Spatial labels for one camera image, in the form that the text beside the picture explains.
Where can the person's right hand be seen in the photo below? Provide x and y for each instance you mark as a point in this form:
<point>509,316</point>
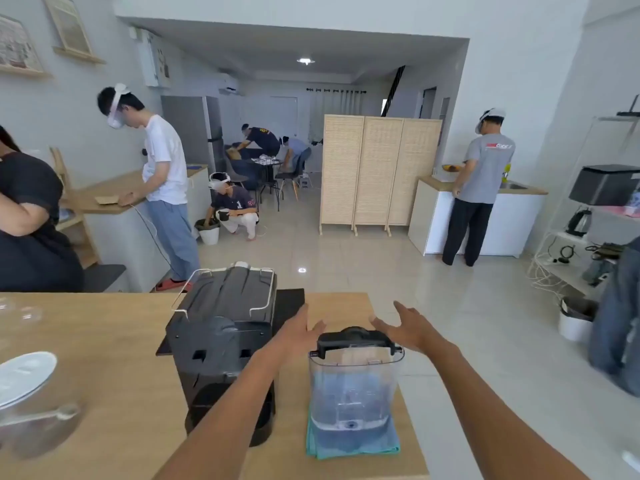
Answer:
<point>412,332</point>

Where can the person's left hand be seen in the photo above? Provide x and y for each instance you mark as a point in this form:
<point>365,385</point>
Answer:
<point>295,339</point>

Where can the clear plastic water tank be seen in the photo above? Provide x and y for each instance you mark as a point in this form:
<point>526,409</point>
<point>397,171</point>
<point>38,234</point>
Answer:
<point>352,389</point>

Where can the black espresso machine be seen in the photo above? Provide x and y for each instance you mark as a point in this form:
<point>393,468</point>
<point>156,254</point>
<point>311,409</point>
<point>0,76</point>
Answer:
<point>220,314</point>

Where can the person's right forearm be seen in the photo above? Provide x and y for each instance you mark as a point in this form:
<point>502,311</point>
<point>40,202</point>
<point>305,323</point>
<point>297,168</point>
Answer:
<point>500,419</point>

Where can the person's left forearm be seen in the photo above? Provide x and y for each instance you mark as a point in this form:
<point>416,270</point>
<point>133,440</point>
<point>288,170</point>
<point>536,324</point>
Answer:
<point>225,424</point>

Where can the black rubber bar mat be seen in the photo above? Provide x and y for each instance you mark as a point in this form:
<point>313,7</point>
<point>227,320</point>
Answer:
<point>290,305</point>

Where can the blue cloth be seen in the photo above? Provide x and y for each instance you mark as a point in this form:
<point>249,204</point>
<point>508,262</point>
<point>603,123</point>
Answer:
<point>350,447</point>

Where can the white bucket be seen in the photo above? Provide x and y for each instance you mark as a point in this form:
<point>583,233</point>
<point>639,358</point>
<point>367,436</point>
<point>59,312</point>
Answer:
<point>209,235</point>

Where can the white metal shelf rack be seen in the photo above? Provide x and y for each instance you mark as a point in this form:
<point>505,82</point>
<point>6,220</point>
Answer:
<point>550,267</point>

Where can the black chair with wooden legs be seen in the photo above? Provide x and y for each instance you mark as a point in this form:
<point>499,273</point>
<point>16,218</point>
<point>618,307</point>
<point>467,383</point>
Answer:
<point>290,177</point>

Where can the white waste bin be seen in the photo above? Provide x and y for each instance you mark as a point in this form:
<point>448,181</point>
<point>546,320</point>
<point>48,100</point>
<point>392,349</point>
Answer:
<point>575,324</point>

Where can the bamboo folding screen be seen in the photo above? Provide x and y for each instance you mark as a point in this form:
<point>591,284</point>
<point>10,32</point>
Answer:
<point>380,169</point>

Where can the fruit bowl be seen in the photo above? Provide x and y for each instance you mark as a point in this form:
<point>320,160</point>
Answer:
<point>451,168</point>

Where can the black round table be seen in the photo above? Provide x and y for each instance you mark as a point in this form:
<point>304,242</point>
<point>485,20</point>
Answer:
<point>265,164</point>

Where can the black electric kettle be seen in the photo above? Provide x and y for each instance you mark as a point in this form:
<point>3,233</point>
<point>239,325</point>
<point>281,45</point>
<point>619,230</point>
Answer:
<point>580,223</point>

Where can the white cabinet with wooden top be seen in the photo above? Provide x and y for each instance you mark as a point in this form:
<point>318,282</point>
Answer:
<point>120,239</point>

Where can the blue jeans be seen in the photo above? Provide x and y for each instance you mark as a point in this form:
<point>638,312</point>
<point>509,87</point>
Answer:
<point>617,324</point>

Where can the white headset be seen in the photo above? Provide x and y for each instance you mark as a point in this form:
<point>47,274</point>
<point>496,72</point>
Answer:
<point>487,117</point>
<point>116,112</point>

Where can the grey refrigerator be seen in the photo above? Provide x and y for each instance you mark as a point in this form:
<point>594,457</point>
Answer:
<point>192,124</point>

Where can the grey curtains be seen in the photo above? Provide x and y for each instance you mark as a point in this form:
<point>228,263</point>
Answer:
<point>340,102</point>

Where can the clear plastic scoop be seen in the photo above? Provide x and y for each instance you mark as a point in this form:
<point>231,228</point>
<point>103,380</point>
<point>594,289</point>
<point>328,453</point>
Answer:
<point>45,415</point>

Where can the white air conditioner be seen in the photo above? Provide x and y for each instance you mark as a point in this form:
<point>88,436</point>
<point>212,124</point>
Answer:
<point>229,84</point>

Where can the group of clear glass cups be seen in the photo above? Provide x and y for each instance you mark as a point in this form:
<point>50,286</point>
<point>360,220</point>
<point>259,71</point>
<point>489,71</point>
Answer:
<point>27,314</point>

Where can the glass jar with white lid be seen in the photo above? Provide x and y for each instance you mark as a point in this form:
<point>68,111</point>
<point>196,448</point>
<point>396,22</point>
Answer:
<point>25,379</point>

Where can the ceiling light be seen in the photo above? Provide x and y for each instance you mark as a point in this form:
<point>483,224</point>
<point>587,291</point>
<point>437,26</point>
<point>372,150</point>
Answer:
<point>305,60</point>

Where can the wooden ladder shelf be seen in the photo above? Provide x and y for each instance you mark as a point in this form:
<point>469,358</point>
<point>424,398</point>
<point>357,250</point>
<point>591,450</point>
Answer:
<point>62,169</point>

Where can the framed wall picture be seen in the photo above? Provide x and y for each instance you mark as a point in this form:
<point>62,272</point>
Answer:
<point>15,47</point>
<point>70,24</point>

